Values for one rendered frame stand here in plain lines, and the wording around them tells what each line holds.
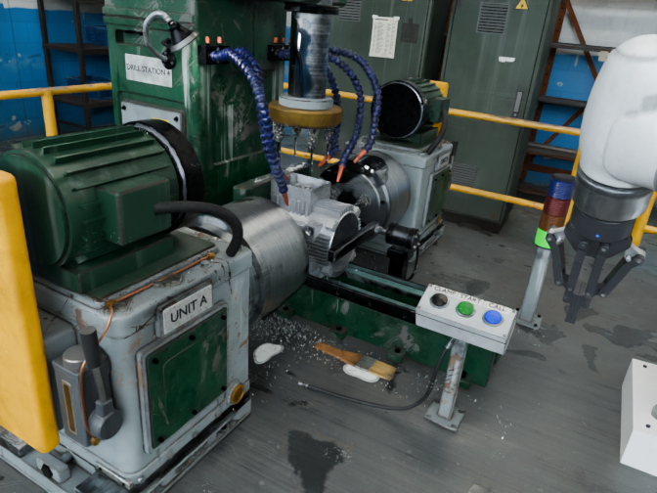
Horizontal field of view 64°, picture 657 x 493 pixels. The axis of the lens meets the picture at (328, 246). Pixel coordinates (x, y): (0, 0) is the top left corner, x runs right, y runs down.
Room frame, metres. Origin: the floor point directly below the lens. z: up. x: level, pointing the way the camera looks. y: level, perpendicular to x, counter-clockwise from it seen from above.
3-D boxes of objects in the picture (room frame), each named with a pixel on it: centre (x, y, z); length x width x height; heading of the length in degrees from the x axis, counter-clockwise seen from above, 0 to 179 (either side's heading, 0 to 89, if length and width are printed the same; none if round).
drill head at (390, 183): (1.56, -0.11, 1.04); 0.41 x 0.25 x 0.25; 152
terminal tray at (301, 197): (1.29, 0.08, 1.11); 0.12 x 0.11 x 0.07; 62
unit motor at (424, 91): (1.82, -0.28, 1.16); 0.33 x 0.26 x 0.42; 152
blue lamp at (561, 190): (1.28, -0.57, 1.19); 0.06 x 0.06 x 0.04
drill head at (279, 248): (0.96, 0.21, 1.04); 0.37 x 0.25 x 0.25; 152
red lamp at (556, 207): (1.28, -0.57, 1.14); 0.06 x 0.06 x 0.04
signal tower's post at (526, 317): (1.28, -0.57, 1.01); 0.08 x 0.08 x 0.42; 62
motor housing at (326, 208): (1.27, 0.05, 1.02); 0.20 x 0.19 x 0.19; 62
